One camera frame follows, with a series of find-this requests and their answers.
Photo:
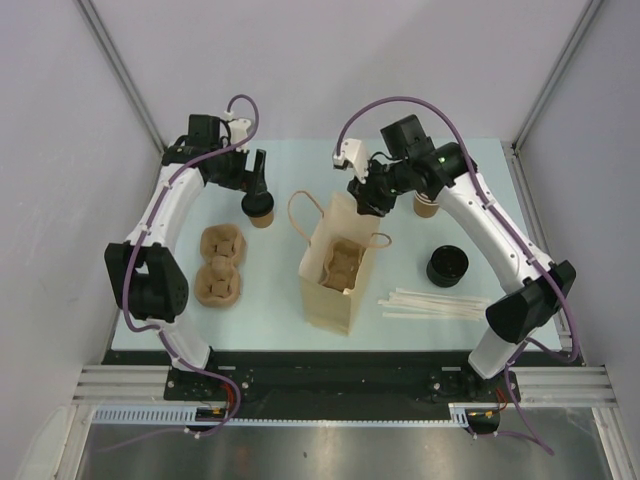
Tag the white wrapped straws bundle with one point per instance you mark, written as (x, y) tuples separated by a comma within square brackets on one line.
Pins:
[(408, 304)]

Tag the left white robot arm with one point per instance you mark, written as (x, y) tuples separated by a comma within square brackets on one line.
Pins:
[(148, 284)]

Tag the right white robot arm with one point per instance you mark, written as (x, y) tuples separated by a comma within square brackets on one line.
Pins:
[(535, 286)]

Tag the stack of black lids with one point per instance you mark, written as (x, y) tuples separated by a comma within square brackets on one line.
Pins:
[(447, 266)]

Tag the stack of paper cups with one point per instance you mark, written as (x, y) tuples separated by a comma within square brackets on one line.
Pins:
[(424, 207)]

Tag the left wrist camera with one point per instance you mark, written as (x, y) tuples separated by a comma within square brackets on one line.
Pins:
[(240, 130)]

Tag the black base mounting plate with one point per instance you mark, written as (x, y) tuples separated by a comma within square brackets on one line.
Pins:
[(294, 378)]

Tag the brown paper bag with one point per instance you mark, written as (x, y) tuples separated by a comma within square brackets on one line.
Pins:
[(326, 308)]

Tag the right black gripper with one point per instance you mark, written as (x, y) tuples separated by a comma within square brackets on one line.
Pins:
[(368, 202)]

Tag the brown pulp cup carrier stack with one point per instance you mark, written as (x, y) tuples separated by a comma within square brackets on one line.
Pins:
[(218, 282)]

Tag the black cup lid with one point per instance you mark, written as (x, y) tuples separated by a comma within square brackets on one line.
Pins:
[(257, 205)]

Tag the single brown pulp cup carrier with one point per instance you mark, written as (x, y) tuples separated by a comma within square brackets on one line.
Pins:
[(341, 264)]

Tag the single paper cup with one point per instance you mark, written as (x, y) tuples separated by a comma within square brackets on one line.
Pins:
[(263, 220)]

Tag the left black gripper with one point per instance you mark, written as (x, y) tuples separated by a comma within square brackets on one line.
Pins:
[(245, 181)]

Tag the white slotted cable duct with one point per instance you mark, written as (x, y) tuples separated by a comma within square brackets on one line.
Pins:
[(339, 412)]

